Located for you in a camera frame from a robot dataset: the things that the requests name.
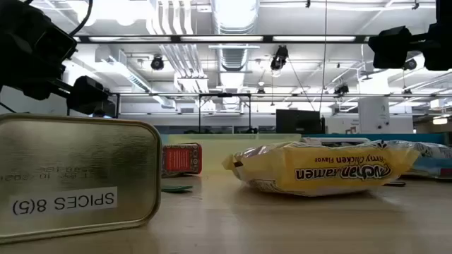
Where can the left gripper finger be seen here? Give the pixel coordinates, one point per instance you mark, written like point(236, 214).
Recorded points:
point(88, 97)

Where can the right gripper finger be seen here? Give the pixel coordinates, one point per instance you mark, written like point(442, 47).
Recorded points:
point(388, 47)

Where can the red small snack packet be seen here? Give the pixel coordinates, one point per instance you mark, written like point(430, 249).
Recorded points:
point(70, 169)

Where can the blue-edged white ramen pack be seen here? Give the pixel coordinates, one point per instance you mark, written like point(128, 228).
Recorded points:
point(432, 150)

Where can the blue red smoked paprika tin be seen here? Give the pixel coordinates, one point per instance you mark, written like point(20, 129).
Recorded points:
point(182, 159)

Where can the black computer monitor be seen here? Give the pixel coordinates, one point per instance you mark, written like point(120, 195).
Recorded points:
point(298, 121)

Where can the yellow Maruchan ramen pack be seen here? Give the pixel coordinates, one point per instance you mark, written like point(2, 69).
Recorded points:
point(318, 169)

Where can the yellow plastic bin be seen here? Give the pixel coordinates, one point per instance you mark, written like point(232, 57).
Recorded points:
point(219, 151)

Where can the black hanging camera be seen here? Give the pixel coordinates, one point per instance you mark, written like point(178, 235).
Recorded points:
point(279, 56)
point(410, 64)
point(341, 89)
point(157, 63)

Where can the black background rig frame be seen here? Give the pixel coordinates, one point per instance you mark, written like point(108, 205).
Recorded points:
point(225, 95)

